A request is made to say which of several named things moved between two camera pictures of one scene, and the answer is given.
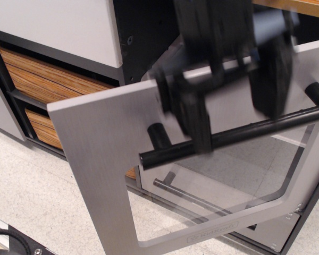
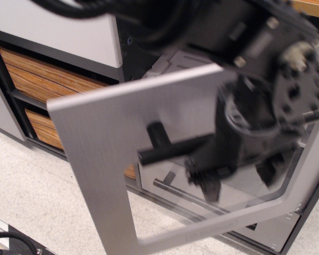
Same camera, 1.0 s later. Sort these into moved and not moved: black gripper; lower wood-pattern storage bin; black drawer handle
Moved: black gripper
Not moved: lower wood-pattern storage bin; black drawer handle
